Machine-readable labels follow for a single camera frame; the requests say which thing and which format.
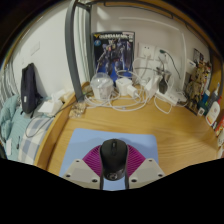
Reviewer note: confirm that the black bag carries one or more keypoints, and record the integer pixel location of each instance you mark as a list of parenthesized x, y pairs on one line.
[(29, 88)]

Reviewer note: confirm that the white power adapter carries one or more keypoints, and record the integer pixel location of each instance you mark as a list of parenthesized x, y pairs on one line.
[(123, 86)]

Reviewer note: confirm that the light blue mouse pad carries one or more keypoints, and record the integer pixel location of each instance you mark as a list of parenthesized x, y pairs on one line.
[(86, 140)]

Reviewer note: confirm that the white wall socket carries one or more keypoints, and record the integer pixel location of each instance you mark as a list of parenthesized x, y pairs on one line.
[(146, 51), (161, 55)]

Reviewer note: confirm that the clear plastic wrapper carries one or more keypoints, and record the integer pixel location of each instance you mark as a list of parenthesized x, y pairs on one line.
[(77, 110)]

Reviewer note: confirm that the robot model kit box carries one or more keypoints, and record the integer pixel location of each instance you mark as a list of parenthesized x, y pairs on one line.
[(113, 53)]

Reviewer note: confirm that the small white cube clock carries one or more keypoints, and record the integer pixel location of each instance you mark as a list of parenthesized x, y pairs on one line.
[(201, 111)]

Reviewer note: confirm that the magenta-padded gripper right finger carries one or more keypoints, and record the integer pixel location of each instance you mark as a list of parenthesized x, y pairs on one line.
[(148, 171)]

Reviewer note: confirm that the grey metal frame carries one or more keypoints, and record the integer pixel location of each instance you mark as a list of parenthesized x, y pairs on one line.
[(71, 50)]

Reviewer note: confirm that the clear plastic cup with lid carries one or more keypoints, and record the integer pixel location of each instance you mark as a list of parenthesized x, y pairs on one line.
[(101, 86)]

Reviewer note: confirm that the blue checked bedding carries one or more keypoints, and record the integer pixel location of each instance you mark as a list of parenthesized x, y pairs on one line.
[(20, 133)]

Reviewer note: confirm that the white cardboard box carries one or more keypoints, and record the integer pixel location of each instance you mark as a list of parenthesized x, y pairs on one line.
[(49, 107)]

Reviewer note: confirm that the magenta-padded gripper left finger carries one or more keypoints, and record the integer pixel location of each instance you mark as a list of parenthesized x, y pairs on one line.
[(78, 171)]

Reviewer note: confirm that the white lotion bottle red cap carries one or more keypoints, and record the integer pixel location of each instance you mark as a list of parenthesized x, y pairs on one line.
[(213, 113)]

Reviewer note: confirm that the white power strip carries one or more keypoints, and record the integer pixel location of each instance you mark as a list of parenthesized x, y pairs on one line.
[(166, 98)]

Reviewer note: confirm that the black computer mouse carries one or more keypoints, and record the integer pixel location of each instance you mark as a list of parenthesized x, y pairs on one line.
[(114, 156)]

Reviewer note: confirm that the blue bottle with white nozzle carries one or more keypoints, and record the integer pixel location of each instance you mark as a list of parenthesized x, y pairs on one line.
[(214, 93)]

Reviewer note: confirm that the black plug adapter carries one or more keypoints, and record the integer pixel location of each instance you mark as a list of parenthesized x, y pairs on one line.
[(163, 86)]

